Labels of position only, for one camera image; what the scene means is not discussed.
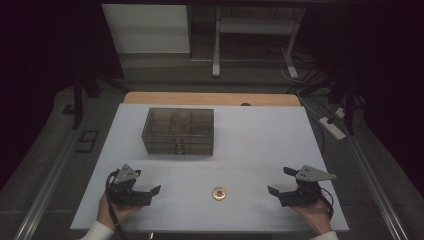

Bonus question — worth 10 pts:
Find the left hand-held gripper black cable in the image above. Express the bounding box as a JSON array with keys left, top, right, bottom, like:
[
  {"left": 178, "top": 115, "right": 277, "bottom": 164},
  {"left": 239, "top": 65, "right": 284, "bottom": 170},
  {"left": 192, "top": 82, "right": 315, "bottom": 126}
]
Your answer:
[{"left": 104, "top": 169, "right": 130, "bottom": 240}]

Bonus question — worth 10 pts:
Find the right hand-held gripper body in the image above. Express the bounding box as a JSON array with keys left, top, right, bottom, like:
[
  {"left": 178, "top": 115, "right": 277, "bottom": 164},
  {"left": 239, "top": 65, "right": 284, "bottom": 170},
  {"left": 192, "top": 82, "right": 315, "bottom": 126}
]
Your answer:
[{"left": 277, "top": 164, "right": 338, "bottom": 208}]

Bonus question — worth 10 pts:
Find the person's left hand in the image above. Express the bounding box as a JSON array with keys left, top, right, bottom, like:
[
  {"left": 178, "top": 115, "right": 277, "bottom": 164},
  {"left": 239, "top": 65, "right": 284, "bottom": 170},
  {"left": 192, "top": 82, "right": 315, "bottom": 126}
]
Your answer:
[{"left": 96, "top": 192, "right": 145, "bottom": 231}]

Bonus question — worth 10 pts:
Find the aluminium floor rail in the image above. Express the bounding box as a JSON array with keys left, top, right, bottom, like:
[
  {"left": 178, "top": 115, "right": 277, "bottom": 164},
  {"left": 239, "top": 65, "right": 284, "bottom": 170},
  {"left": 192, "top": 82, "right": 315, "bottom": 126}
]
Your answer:
[
  {"left": 13, "top": 133, "right": 84, "bottom": 240},
  {"left": 343, "top": 129, "right": 406, "bottom": 240}
]

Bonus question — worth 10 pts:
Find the hand-held gripper black cable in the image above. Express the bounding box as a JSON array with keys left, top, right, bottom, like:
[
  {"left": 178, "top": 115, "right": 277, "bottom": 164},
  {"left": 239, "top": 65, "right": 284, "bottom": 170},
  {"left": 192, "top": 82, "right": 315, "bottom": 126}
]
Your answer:
[
  {"left": 104, "top": 169, "right": 130, "bottom": 240},
  {"left": 319, "top": 187, "right": 335, "bottom": 221}
]

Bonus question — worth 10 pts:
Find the white metal desk frame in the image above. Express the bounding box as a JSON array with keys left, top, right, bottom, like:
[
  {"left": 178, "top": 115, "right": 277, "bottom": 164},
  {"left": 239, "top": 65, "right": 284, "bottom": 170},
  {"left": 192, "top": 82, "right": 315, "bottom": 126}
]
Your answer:
[{"left": 211, "top": 5, "right": 307, "bottom": 80}]

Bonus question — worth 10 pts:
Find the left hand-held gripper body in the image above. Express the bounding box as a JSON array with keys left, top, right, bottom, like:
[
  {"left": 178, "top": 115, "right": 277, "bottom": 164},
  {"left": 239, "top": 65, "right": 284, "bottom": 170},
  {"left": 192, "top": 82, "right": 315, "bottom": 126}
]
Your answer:
[{"left": 106, "top": 163, "right": 153, "bottom": 207}]

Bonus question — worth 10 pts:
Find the round gold badge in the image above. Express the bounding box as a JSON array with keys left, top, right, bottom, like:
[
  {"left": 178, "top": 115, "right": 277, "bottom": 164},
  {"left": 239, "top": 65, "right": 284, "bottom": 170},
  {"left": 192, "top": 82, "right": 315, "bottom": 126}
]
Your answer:
[{"left": 211, "top": 186, "right": 228, "bottom": 202}]

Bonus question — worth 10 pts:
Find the white cabinet panel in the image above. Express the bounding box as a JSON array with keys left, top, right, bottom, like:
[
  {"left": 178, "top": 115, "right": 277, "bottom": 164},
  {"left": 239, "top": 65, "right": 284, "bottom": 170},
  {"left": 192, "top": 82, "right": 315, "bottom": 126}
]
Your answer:
[{"left": 101, "top": 3, "right": 192, "bottom": 54}]

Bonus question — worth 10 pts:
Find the transparent brown drawer box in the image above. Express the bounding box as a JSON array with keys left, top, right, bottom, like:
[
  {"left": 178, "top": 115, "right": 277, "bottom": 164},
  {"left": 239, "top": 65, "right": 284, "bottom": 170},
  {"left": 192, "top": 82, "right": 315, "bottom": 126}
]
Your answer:
[{"left": 141, "top": 107, "right": 215, "bottom": 156}]

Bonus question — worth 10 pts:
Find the black floor socket frame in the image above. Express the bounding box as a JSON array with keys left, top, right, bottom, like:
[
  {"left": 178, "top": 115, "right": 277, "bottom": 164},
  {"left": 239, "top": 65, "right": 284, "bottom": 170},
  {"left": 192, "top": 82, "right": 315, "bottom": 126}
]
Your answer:
[{"left": 74, "top": 129, "right": 100, "bottom": 154}]

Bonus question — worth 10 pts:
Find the right hand-held gripper black cable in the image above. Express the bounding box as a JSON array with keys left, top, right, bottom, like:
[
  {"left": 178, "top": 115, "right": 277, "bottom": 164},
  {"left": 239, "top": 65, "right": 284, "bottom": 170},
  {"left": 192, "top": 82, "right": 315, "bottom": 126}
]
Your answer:
[{"left": 319, "top": 187, "right": 335, "bottom": 221}]

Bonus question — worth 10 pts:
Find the white power strip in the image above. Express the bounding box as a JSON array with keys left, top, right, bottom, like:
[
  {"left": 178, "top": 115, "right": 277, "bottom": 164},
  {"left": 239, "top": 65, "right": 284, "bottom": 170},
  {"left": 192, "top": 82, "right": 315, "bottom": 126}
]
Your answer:
[{"left": 318, "top": 116, "right": 347, "bottom": 141}]

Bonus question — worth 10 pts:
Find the white table mat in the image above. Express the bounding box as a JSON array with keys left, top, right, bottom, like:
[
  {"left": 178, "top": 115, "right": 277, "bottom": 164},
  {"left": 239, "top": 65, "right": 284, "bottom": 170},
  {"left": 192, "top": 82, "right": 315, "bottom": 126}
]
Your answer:
[{"left": 69, "top": 103, "right": 350, "bottom": 233}]

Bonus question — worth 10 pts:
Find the black floor stand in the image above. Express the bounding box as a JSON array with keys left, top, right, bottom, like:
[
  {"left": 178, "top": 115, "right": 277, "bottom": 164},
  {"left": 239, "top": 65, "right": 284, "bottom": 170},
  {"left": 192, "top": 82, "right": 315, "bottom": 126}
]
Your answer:
[
  {"left": 328, "top": 66, "right": 366, "bottom": 136},
  {"left": 61, "top": 66, "right": 131, "bottom": 130}
]

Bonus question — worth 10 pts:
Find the person's right hand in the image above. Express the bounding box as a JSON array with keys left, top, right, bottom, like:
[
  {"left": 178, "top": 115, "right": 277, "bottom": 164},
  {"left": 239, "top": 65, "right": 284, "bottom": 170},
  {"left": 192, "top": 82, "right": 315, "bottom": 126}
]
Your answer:
[{"left": 289, "top": 197, "right": 334, "bottom": 236}]

